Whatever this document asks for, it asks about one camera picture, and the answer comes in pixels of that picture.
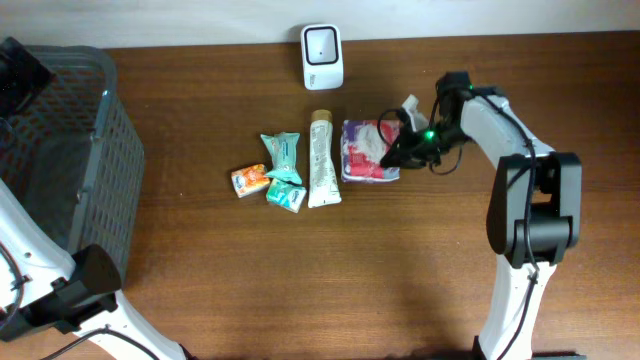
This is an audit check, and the red purple tissue pack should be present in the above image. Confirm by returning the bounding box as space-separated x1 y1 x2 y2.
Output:
341 120 400 184

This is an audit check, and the white cream tube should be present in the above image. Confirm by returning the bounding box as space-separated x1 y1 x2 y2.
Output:
308 109 342 208

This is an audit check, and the green wet wipes pack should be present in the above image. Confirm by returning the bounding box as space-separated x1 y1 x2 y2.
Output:
260 132 302 185

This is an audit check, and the small green tissue packet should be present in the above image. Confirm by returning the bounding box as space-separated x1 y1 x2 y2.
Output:
266 179 307 213

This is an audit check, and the orange tissue packet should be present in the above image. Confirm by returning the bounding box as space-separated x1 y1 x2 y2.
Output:
231 164 270 198

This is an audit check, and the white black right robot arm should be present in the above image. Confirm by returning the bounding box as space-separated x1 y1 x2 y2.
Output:
380 72 582 359

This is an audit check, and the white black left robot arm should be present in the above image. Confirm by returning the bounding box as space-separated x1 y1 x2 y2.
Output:
1 37 188 359

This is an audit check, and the white barcode scanner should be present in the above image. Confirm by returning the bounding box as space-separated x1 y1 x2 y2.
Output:
300 24 344 91

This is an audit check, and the grey plastic basket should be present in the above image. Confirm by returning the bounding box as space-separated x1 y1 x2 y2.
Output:
1 46 145 274

